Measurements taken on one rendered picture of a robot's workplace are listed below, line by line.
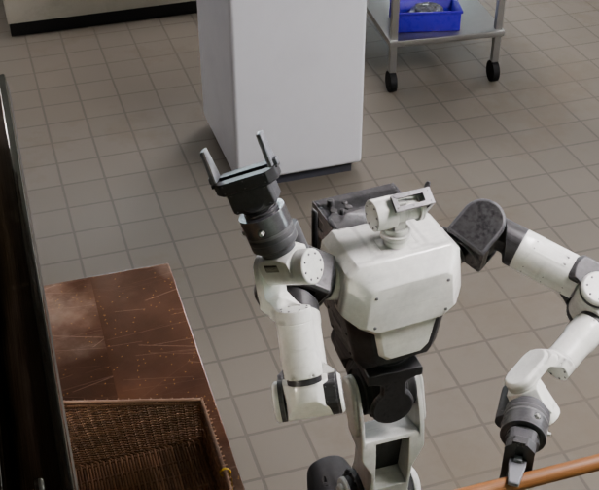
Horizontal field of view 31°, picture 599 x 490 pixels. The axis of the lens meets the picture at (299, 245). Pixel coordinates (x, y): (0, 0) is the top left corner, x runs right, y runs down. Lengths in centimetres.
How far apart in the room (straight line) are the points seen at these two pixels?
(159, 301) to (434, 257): 137
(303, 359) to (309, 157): 303
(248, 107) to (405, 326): 257
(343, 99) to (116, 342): 199
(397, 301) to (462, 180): 290
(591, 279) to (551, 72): 391
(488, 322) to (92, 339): 166
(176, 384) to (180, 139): 245
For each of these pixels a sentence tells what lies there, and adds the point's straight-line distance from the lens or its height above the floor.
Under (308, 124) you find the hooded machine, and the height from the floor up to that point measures 31.
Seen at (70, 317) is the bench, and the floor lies 58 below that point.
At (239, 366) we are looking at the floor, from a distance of 398.
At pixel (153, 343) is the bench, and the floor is 58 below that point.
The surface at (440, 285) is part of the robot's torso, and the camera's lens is 221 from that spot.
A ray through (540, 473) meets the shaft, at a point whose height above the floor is 121.
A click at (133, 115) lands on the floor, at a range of 560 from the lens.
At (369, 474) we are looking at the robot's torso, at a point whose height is 77.
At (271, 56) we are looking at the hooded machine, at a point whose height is 67.
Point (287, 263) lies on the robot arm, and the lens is 189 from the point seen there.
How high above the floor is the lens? 269
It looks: 36 degrees down
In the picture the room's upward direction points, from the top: straight up
